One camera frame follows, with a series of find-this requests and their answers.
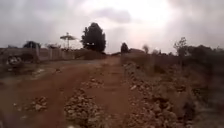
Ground red dirt road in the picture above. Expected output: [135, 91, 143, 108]
[0, 56, 141, 128]

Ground large dark tree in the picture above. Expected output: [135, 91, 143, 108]
[80, 22, 107, 54]

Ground umbrella-shaped tower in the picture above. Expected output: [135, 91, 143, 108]
[59, 32, 78, 51]

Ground stony rubble verge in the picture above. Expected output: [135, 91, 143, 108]
[121, 59, 224, 128]

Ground thin sparse tree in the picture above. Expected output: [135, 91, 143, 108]
[173, 36, 189, 58]

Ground low dark tree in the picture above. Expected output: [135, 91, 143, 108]
[22, 40, 42, 50]

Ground dark bushes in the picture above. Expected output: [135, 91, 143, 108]
[173, 44, 224, 81]

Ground pale boundary wall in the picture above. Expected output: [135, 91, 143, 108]
[0, 47, 101, 63]

